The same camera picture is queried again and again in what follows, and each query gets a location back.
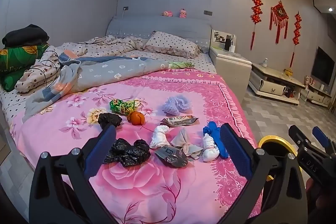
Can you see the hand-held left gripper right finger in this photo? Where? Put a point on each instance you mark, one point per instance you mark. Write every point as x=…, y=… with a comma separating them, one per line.
x=236, y=150

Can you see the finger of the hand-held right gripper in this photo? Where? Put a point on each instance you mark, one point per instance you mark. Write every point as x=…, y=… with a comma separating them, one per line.
x=321, y=137
x=299, y=137

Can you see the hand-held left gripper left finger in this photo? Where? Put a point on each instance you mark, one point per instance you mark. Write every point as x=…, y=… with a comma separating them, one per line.
x=101, y=150

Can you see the yellow rimmed trash bin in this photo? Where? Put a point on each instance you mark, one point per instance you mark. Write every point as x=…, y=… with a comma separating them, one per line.
x=273, y=138

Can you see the white tissue wad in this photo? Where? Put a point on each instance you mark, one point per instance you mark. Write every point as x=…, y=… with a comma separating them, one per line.
x=210, y=151
x=158, y=137

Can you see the large glossy black plastic bag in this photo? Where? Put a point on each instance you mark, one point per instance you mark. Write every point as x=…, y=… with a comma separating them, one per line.
x=131, y=153

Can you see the small black plastic bag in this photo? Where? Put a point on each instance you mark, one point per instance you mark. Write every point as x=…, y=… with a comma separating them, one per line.
x=109, y=120

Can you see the orange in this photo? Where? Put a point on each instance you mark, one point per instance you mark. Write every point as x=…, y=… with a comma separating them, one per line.
x=135, y=118

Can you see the green snack wrapper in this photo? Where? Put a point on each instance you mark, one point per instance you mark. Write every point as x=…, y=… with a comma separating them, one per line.
x=120, y=106

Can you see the long snack packet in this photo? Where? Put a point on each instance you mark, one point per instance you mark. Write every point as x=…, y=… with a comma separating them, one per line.
x=181, y=120

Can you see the blue glove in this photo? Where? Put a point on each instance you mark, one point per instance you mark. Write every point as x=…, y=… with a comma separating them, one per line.
x=214, y=132

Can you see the small cream cabinet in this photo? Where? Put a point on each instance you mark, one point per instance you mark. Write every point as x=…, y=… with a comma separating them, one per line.
x=315, y=95

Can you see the cream marble top cabinet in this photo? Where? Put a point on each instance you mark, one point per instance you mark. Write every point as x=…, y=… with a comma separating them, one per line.
x=270, y=86

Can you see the pink floral blanket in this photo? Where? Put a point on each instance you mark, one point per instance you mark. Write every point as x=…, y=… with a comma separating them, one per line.
x=147, y=187

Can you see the grey crumpled packet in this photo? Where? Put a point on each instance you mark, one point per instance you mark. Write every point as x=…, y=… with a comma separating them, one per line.
x=170, y=158

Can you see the yellow jar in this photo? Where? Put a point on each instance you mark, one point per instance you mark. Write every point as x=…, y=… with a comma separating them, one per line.
x=288, y=71

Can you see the flat screen television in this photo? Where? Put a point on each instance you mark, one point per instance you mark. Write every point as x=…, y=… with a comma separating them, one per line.
x=323, y=66

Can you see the purple fluffy scrunchie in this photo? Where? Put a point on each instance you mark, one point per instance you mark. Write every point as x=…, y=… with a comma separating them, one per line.
x=176, y=106

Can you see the cream nightstand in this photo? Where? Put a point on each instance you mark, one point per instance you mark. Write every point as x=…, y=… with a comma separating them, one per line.
x=231, y=74

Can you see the grey floral blanket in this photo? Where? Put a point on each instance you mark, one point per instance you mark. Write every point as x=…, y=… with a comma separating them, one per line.
x=105, y=71

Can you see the small white bottle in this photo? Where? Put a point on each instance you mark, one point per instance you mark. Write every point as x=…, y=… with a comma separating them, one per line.
x=265, y=62

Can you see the polka dot rolled pillow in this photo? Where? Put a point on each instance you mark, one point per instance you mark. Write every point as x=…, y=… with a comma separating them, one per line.
x=31, y=77

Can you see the green floral sheet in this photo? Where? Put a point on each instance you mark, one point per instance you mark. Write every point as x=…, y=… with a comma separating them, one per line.
x=181, y=64

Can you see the white cup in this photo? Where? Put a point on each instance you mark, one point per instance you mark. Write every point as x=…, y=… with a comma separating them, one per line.
x=232, y=48

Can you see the polka dot quilt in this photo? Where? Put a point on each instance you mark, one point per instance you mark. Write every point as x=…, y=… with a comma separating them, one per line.
x=105, y=47

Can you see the black thermos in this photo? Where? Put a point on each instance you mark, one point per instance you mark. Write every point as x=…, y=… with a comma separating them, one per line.
x=227, y=43

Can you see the polka dot ruffled pillow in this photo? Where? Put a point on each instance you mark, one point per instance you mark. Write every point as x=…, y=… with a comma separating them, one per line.
x=170, y=44

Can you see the green floral folded quilt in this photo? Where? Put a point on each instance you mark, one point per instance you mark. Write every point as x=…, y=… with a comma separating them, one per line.
x=15, y=56

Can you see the black folded clothing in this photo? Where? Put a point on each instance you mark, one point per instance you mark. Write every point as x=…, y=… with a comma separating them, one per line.
x=26, y=35

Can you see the grey bed headboard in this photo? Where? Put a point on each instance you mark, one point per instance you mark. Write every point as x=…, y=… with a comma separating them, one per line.
x=162, y=26

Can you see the pink plush toy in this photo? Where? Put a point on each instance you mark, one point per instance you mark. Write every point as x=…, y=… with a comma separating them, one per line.
x=167, y=13
x=183, y=13

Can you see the red knot wall decoration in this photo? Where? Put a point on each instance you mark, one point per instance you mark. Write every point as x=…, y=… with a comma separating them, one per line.
x=256, y=7
x=297, y=29

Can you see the red diamond wall decoration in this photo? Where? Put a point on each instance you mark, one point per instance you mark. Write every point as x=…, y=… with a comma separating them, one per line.
x=279, y=12

